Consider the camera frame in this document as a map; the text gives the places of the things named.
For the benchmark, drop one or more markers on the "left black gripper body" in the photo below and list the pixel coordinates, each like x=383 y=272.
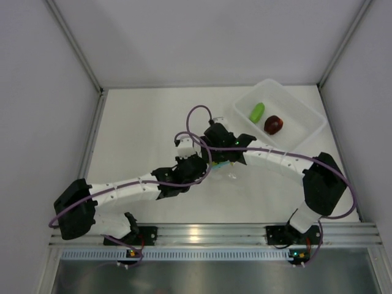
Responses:
x=179 y=160

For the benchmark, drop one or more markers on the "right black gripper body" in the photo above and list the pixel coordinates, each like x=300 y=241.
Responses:
x=217 y=155

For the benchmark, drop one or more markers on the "clear zip top bag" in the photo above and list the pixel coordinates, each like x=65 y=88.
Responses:
x=223 y=171

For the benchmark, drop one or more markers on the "green fake food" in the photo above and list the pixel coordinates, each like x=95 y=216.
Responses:
x=257 y=112

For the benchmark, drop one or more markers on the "red fake apple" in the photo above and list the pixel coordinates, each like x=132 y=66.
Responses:
x=273 y=125

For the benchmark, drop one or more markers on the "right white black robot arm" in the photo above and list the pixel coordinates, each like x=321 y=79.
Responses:
x=318 y=176

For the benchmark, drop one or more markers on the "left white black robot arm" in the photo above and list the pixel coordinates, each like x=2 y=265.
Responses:
x=105 y=209

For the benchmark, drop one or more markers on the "clear plastic bin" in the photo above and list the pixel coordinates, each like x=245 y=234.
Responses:
x=302 y=123

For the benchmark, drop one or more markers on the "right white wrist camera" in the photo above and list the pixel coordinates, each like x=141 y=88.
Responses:
x=222 y=120

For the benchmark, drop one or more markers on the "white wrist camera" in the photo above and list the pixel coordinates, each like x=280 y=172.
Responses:
x=222 y=120
x=186 y=147

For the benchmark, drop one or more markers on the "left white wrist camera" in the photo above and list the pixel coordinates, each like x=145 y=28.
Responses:
x=186 y=147

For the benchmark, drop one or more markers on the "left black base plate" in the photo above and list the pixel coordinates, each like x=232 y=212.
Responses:
x=141 y=235

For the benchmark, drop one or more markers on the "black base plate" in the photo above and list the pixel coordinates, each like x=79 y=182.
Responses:
x=286 y=235
x=141 y=235

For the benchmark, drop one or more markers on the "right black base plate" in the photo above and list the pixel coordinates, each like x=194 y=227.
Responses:
x=286 y=235

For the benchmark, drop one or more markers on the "white slotted cable duct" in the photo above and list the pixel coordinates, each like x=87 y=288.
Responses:
x=166 y=254

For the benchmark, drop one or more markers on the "aluminium mounting rail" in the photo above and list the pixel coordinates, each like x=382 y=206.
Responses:
x=252 y=235

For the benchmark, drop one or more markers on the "right aluminium frame post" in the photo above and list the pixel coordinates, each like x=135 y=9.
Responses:
x=342 y=45

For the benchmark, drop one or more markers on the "aluminium frame post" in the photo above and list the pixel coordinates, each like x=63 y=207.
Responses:
x=72 y=41
x=342 y=45

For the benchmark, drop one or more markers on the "left aluminium frame post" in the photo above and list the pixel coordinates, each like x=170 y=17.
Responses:
x=72 y=41

